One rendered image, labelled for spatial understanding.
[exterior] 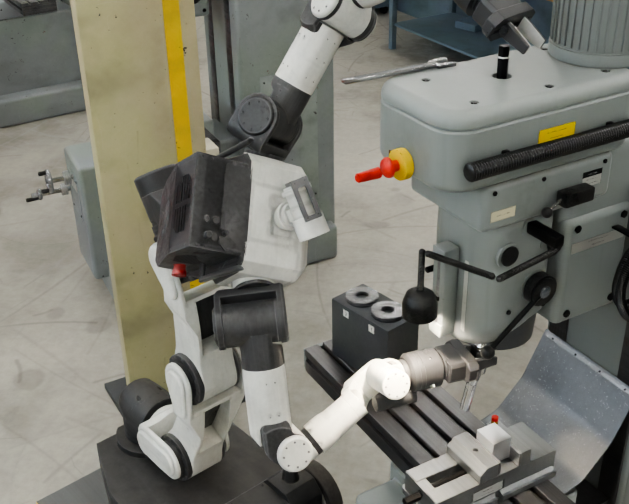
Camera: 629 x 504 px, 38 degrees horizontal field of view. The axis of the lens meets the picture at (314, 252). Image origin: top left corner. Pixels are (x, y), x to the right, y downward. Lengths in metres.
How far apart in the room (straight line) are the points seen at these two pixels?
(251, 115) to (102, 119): 1.46
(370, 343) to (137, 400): 0.76
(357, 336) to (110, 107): 1.33
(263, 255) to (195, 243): 0.15
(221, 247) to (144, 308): 1.89
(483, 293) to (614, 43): 0.55
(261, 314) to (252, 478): 1.00
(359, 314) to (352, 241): 2.67
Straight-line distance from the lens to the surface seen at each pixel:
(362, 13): 1.99
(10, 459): 3.91
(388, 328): 2.42
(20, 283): 5.04
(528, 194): 1.82
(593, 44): 1.90
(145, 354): 3.85
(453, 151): 1.66
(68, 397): 4.15
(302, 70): 1.98
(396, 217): 5.40
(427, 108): 1.68
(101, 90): 3.33
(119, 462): 2.91
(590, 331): 2.41
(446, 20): 8.47
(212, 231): 1.86
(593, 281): 2.08
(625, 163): 2.01
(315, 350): 2.66
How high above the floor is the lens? 2.47
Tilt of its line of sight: 29 degrees down
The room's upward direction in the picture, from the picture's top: 1 degrees counter-clockwise
